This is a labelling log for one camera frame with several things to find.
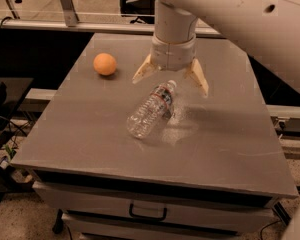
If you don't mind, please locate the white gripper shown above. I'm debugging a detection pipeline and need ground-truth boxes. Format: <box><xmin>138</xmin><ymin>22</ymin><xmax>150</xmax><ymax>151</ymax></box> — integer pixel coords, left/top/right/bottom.
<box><xmin>132</xmin><ymin>36</ymin><xmax>209</xmax><ymax>97</ymax></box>

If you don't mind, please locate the clear plastic water bottle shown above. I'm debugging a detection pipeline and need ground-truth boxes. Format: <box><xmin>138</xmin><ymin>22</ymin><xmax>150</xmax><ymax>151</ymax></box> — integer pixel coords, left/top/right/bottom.
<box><xmin>127</xmin><ymin>80</ymin><xmax>177</xmax><ymax>139</ymax></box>

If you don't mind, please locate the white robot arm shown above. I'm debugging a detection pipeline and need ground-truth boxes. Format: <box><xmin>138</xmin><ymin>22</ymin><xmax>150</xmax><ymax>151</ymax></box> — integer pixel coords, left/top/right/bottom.
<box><xmin>133</xmin><ymin>0</ymin><xmax>300</xmax><ymax>95</ymax></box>

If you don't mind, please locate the orange ball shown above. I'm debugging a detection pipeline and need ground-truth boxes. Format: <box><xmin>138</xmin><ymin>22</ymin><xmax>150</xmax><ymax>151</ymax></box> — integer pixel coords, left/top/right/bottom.
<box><xmin>93</xmin><ymin>53</ymin><xmax>117</xmax><ymax>76</ymax></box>

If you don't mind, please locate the black office chair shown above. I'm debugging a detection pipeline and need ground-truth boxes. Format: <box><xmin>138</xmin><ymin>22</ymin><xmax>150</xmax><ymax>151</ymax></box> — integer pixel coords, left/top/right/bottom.
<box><xmin>119</xmin><ymin>0</ymin><xmax>155</xmax><ymax>24</ymax></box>

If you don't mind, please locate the grey drawer cabinet table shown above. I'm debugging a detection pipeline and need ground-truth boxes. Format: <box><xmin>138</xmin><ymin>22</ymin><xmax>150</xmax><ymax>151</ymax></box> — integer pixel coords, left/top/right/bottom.
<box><xmin>13</xmin><ymin>34</ymin><xmax>298</xmax><ymax>240</ymax></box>

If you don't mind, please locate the black side table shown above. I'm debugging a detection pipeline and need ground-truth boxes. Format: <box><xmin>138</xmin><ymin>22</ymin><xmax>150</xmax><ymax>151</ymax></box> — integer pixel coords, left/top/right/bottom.
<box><xmin>0</xmin><ymin>77</ymin><xmax>33</xmax><ymax>130</ymax></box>

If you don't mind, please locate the black drawer handle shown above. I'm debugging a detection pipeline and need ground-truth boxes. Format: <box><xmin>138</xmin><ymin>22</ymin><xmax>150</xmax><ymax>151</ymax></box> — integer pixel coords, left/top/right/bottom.
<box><xmin>128</xmin><ymin>203</ymin><xmax>168</xmax><ymax>222</ymax></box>

